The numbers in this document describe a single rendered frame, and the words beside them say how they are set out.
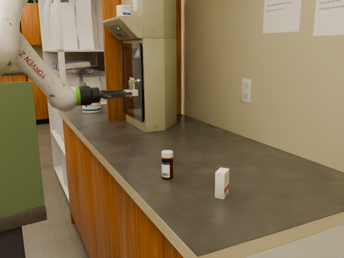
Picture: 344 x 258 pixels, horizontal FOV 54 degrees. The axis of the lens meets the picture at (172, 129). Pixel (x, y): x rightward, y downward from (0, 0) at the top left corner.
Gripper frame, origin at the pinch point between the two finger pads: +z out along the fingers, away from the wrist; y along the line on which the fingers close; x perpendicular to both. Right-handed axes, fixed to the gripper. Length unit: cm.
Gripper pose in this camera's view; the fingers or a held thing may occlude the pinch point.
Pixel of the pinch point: (130, 92)
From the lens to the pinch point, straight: 174.2
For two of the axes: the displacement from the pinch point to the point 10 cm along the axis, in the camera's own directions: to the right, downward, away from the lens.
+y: -4.4, -2.4, 8.6
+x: -0.1, 9.6, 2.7
